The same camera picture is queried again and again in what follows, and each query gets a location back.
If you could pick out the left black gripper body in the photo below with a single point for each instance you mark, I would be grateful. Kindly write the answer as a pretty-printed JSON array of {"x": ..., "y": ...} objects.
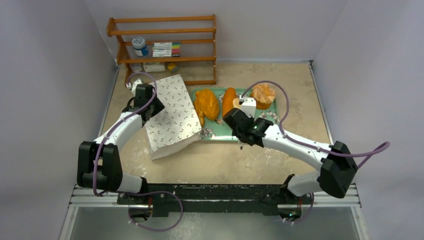
[{"x": 155, "y": 107}]

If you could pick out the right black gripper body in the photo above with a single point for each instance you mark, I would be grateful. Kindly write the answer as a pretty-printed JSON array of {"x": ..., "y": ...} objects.
[{"x": 234, "y": 120}]

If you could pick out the metal tongs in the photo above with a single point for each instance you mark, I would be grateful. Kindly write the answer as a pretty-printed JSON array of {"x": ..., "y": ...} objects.
[{"x": 240, "y": 144}]

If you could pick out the long orange fake baguette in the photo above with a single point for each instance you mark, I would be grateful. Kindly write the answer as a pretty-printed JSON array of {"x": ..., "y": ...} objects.
[{"x": 227, "y": 100}]

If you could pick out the white patterned paper bag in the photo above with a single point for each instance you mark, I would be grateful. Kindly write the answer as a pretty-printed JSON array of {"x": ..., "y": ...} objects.
[{"x": 177, "y": 125}]

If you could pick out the orange braided fake bread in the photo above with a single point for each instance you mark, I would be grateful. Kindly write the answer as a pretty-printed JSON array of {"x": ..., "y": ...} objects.
[{"x": 201, "y": 118}]

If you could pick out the pale yellow fake bun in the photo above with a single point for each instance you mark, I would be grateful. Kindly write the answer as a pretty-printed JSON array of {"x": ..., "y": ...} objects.
[{"x": 236, "y": 103}]

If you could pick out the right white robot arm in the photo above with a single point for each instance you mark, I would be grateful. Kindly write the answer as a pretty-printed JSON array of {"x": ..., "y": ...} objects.
[{"x": 334, "y": 169}]

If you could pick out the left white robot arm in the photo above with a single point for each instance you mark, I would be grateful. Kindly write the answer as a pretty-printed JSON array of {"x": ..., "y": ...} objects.
[{"x": 99, "y": 163}]

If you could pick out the green floral tray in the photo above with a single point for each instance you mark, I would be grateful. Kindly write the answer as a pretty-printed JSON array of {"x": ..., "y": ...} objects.
[{"x": 218, "y": 130}]

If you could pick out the small clear jar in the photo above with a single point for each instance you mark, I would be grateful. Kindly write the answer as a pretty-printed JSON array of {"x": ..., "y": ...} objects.
[{"x": 136, "y": 67}]

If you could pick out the white small box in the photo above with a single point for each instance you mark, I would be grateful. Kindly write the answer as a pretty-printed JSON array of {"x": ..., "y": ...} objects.
[{"x": 152, "y": 67}]

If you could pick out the yellow grey sharpener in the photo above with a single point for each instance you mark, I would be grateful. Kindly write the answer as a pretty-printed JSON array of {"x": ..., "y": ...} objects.
[{"x": 172, "y": 67}]

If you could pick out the pack of coloured markers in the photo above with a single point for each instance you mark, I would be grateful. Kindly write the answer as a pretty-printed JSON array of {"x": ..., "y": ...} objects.
[{"x": 166, "y": 49}]

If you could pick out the blue lidded jar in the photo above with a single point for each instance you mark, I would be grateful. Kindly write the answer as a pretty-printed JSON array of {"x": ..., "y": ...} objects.
[{"x": 140, "y": 46}]

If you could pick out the wooden shelf rack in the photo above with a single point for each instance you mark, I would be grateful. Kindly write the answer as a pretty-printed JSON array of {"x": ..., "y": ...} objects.
[{"x": 125, "y": 53}]

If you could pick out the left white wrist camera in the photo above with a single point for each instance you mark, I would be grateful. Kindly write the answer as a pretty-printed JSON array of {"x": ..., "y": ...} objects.
[{"x": 132, "y": 86}]

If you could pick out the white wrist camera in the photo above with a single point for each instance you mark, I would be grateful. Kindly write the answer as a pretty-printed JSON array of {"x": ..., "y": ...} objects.
[
  {"x": 248, "y": 106},
  {"x": 132, "y": 86}
]

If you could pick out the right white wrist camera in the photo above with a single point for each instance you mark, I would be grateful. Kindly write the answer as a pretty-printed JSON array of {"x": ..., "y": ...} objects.
[{"x": 248, "y": 106}]

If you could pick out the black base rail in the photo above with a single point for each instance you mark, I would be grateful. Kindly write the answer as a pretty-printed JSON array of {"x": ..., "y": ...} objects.
[{"x": 266, "y": 199}]

